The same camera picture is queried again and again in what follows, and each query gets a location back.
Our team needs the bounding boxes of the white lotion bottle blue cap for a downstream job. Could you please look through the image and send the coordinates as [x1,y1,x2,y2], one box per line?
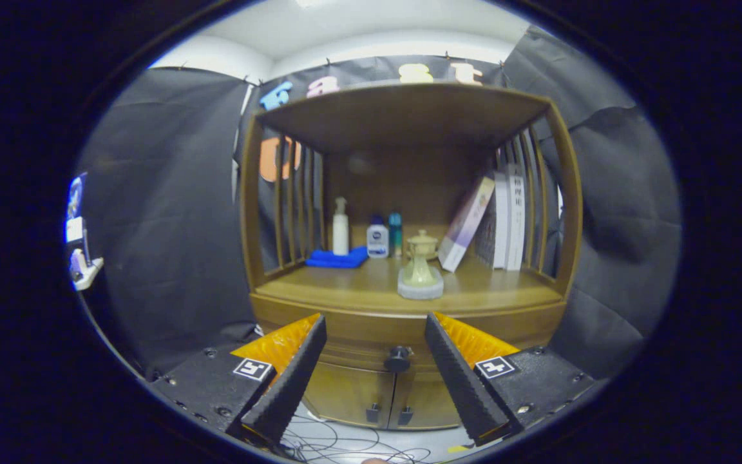
[366,215,390,259]

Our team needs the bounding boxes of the wooden cabinet door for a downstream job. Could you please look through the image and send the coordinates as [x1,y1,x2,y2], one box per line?
[389,371,463,431]
[302,360,399,430]

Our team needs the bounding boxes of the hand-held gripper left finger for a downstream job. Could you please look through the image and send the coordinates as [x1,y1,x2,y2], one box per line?
[149,313,328,447]

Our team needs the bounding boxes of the wooden countertop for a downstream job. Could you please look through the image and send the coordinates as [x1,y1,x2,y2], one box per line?
[252,253,568,318]

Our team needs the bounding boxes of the pale green handled brush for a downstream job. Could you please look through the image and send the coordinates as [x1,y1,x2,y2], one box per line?
[397,248,445,301]

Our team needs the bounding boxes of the patterned dark book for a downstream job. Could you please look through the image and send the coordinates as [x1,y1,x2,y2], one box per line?
[474,206,497,265]

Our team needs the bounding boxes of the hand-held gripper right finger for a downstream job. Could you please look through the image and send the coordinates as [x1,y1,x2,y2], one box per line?
[424,312,597,448]

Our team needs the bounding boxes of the white pump bottle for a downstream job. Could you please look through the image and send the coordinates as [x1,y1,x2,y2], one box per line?
[332,197,350,256]

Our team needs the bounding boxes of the white book black characters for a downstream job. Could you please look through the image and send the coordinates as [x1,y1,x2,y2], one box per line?
[505,164,526,271]

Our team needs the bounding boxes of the teal bottle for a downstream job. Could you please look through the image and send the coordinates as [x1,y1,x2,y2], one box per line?
[388,211,403,258]

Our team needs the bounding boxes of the purple book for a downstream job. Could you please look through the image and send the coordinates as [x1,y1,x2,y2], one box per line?
[439,176,496,273]

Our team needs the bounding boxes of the wooden cabinet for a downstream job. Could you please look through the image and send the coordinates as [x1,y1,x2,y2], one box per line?
[237,81,584,431]

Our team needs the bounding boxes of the blue cloth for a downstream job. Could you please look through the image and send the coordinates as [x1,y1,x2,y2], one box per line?
[305,246,370,269]

